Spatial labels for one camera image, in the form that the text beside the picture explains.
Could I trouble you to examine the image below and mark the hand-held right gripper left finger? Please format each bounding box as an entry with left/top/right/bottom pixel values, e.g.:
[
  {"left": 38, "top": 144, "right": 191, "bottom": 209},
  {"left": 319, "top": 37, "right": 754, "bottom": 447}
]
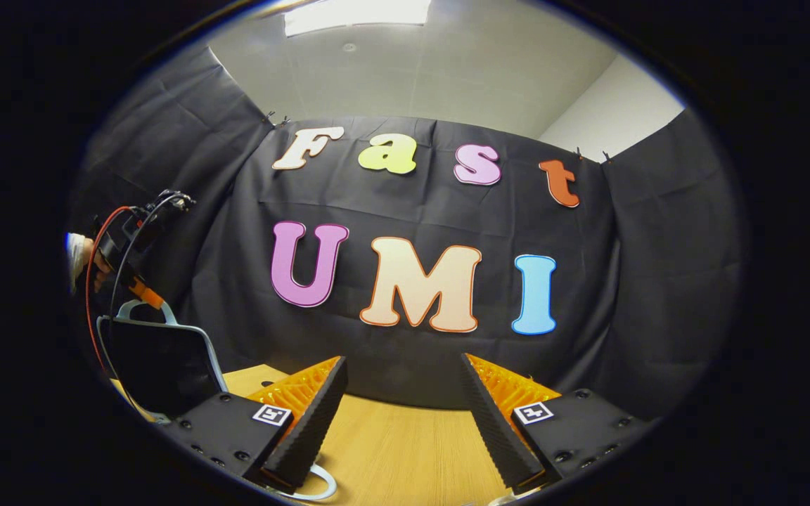
[{"left": 163, "top": 356, "right": 349, "bottom": 494}]

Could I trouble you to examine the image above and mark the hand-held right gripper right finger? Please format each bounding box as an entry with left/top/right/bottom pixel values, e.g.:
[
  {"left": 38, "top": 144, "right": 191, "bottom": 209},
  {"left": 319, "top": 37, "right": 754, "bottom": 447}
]
[{"left": 458, "top": 352, "right": 649, "bottom": 495}]

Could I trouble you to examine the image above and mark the black backdrop cloth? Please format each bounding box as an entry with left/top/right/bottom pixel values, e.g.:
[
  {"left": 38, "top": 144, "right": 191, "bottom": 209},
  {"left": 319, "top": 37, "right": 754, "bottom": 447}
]
[{"left": 67, "top": 46, "right": 750, "bottom": 422}]

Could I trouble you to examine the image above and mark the black cable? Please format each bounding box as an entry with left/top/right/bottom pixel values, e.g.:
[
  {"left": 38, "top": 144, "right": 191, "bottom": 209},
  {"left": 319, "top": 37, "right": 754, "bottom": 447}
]
[{"left": 108, "top": 193, "right": 182, "bottom": 317}]

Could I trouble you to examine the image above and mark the red cable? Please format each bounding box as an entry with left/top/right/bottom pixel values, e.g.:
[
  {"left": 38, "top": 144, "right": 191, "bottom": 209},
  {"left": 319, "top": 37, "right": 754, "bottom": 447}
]
[{"left": 84, "top": 205, "right": 133, "bottom": 373}]

